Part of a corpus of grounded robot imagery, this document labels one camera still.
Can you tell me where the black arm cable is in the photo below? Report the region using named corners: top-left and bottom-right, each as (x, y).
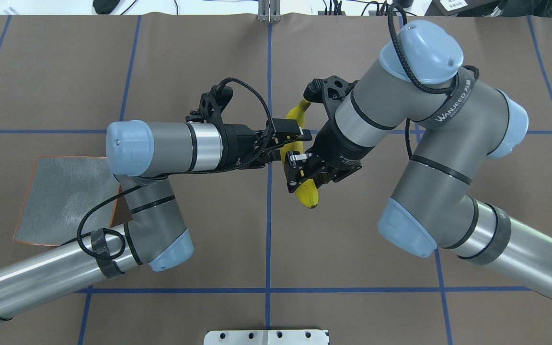
top-left (387, 3), bottom-right (481, 160)
top-left (77, 78), bottom-right (274, 261)

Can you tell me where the black box with label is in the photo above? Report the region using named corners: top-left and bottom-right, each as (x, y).
top-left (424, 0), bottom-right (503, 17)

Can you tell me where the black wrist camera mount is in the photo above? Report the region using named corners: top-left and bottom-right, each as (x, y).
top-left (303, 76), bottom-right (358, 118)
top-left (185, 85), bottom-right (233, 126)

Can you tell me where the black cloth bundle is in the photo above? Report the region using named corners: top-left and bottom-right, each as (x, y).
top-left (92, 0), bottom-right (121, 15)

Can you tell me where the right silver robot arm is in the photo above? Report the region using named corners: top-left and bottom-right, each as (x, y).
top-left (282, 18), bottom-right (552, 299)

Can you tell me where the grey square plate orange rim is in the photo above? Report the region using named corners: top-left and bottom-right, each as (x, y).
top-left (13, 156), bottom-right (120, 247)

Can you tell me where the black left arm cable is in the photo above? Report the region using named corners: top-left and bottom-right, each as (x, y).
top-left (77, 78), bottom-right (274, 261)

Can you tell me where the aluminium frame post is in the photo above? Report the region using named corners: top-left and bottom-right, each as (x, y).
top-left (258, 0), bottom-right (282, 23)

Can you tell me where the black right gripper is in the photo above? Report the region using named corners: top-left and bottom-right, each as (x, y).
top-left (283, 121), bottom-right (362, 194)

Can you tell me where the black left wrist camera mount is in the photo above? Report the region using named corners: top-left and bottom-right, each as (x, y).
top-left (185, 85), bottom-right (233, 126)

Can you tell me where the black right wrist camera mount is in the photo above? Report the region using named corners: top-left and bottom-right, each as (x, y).
top-left (303, 76), bottom-right (358, 118)

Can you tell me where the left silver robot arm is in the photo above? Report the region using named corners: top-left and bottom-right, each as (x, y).
top-left (0, 116), bottom-right (311, 324)

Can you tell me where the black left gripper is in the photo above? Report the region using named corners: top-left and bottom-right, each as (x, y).
top-left (220, 119), bottom-right (312, 170)

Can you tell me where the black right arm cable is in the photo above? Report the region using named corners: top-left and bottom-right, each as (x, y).
top-left (387, 3), bottom-right (481, 160)

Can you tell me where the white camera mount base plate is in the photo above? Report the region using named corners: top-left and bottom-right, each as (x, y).
top-left (203, 329), bottom-right (330, 345)

